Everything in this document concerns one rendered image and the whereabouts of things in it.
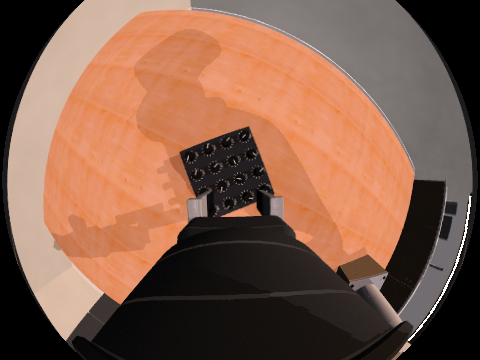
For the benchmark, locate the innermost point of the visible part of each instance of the black knob box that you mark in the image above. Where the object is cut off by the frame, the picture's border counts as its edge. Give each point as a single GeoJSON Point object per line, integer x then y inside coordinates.
{"type": "Point", "coordinates": [239, 177]}

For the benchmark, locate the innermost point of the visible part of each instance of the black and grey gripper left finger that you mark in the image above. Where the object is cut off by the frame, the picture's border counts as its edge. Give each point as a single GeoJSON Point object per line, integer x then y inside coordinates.
{"type": "Point", "coordinates": [201, 206]}

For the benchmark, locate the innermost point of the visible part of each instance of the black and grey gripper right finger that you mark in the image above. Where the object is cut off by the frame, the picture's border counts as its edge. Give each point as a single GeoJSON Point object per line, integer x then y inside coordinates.
{"type": "Point", "coordinates": [268, 204]}

